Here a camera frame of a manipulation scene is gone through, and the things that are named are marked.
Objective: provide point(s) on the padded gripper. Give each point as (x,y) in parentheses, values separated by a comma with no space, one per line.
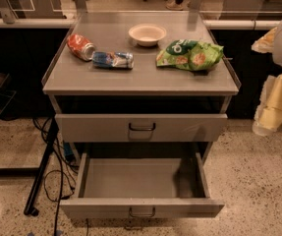
(269,113)

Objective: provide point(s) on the grey drawer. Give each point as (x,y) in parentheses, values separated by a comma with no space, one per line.
(141,188)
(80,128)

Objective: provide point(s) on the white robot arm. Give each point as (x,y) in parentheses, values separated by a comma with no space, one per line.
(268,115)

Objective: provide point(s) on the grey top drawer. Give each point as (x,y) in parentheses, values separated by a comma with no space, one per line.
(80,128)

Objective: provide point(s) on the green chip bag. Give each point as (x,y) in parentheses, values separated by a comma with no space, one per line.
(190,55)

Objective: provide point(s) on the white paper bowl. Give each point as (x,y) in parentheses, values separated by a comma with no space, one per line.
(147,35)

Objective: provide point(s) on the crushed blue soda can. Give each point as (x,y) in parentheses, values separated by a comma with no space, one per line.
(113,60)

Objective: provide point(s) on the crushed orange soda can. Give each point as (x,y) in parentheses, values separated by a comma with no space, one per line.
(80,46)

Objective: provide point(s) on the black stand leg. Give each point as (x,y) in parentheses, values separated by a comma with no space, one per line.
(30,209)

